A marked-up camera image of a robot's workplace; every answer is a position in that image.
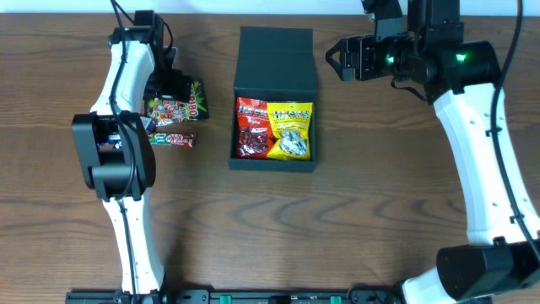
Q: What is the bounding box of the black Haribo candy bag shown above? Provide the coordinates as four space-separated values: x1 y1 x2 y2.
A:
144 80 210 127

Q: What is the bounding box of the black gift box with lid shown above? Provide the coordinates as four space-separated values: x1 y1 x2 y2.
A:
229 26 317 172

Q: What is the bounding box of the yellow Hacks candy bag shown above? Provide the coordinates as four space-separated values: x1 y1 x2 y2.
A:
267 102 313 160

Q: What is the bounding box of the red Hacks candy bag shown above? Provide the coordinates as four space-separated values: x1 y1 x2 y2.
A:
235 97 274 159

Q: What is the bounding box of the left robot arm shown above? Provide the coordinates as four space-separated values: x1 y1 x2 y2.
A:
72 25 192 303

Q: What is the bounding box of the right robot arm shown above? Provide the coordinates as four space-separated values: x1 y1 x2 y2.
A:
326 0 539 303

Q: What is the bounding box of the small blue silver box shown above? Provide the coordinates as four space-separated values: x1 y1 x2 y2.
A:
140 117 156 134

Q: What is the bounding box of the red green KitKat bar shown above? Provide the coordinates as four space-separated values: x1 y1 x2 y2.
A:
148 133 197 149

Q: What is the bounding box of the purple Dairy Milk bar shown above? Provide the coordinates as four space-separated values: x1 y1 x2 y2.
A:
97 134 122 149

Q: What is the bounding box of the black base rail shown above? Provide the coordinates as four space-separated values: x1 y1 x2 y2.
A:
64 288 404 304

